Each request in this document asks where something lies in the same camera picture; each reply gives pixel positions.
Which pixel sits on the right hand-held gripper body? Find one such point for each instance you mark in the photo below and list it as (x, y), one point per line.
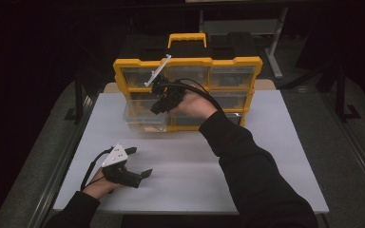
(171, 95)

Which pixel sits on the aluminium floor rail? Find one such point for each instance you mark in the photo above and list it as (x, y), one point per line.
(66, 148)
(355, 148)

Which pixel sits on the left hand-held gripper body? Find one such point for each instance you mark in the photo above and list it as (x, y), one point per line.
(117, 174)

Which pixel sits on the black metal stand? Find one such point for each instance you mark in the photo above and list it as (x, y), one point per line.
(340, 95)
(78, 95)

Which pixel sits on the person's right hand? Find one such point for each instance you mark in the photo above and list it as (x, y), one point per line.
(195, 106)

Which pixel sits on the clear organizer drawer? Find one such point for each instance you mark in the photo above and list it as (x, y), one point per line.
(139, 117)

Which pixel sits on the yellow black organizer case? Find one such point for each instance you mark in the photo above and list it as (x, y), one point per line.
(228, 61)

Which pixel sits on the grey metal desk frame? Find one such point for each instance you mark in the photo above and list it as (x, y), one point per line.
(274, 47)

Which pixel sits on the grid of clear drawers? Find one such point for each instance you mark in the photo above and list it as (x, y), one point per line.
(231, 77)

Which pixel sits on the person's left hand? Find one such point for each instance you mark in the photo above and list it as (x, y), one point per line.
(98, 188)

